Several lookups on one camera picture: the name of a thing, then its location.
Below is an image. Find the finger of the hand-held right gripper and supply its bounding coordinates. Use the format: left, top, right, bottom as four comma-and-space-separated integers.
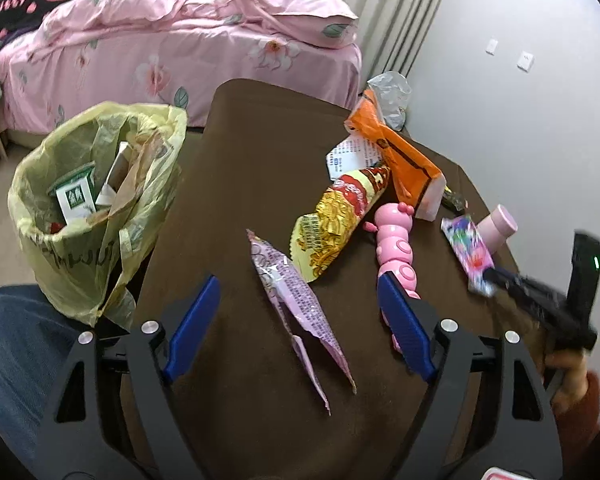
484, 268, 570, 342

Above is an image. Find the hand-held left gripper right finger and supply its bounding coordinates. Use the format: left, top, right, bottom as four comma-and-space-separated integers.
376, 271, 563, 480

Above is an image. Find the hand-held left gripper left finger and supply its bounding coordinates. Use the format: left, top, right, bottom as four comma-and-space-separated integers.
35, 274, 222, 480

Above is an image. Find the colourful candy wrapper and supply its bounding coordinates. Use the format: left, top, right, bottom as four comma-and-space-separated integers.
440, 214, 498, 296

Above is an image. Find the pink snack wrapper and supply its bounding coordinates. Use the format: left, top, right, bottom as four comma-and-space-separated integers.
246, 229, 357, 416

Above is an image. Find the yellow noodle snack packet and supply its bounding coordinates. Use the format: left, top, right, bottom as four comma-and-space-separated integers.
291, 165, 392, 283

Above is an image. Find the yellow bag lined bin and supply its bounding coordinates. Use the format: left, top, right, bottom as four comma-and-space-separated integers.
7, 101, 188, 328

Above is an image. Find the orange snack packet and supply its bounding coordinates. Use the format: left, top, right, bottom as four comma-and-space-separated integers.
345, 87, 447, 221

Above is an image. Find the white printed wrapper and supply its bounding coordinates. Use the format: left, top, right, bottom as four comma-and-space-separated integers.
325, 137, 383, 179

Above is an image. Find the person's right forearm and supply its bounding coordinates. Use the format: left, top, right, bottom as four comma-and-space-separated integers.
552, 370, 600, 466

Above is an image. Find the person's right hand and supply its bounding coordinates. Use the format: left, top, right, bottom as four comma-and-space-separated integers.
542, 351, 591, 406

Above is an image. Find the pink bottle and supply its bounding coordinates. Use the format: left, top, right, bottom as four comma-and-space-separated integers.
478, 204, 518, 251

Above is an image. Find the pink caterpillar toy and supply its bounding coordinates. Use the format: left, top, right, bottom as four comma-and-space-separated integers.
365, 201, 422, 356

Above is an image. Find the small dark candy wrapper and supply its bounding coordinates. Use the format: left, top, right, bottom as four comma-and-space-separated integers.
441, 187, 468, 212

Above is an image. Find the crumpled brown paper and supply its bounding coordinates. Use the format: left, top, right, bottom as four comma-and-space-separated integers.
109, 130, 177, 217

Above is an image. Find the brown table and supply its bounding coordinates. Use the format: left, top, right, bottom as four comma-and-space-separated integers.
120, 79, 563, 480

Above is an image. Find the white cardboard box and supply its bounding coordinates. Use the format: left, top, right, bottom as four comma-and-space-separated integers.
96, 141, 131, 206

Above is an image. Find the person's leg in jeans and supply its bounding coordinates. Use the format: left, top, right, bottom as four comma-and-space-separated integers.
0, 285, 86, 466

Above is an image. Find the green white carton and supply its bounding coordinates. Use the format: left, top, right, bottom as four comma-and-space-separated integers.
47, 162, 98, 226

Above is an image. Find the white plastic bag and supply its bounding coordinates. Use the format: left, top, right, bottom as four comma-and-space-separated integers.
367, 71, 412, 131

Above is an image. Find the bed with pink floral sheet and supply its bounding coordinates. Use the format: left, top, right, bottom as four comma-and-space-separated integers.
0, 0, 363, 148

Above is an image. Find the pink floral duvet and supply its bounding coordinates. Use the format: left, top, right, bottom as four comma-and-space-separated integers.
30, 0, 360, 51

